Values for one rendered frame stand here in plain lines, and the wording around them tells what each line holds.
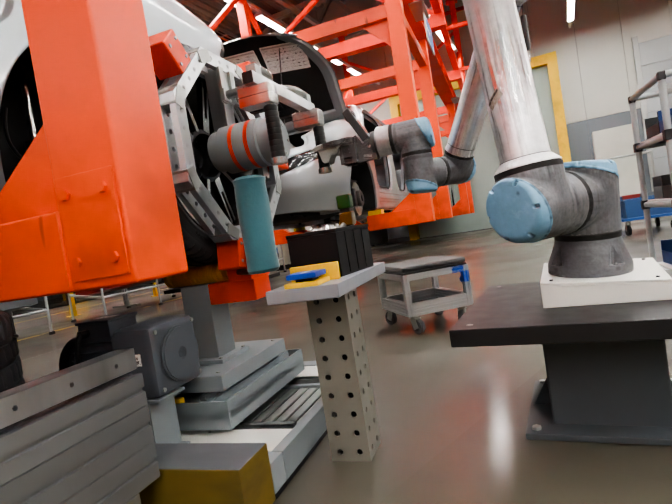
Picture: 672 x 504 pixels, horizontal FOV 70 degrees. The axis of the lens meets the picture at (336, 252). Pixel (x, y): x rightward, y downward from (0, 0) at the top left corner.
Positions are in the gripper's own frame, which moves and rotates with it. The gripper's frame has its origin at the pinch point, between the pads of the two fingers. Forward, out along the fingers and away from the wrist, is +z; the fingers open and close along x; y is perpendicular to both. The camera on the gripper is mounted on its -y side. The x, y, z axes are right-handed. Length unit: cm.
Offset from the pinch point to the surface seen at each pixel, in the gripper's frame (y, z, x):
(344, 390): 65, -11, -39
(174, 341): 47, 27, -49
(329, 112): -93, 93, 321
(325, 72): -125, 84, 298
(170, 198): 15, 12, -61
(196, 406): 67, 30, -41
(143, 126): 1, 12, -66
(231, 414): 70, 21, -40
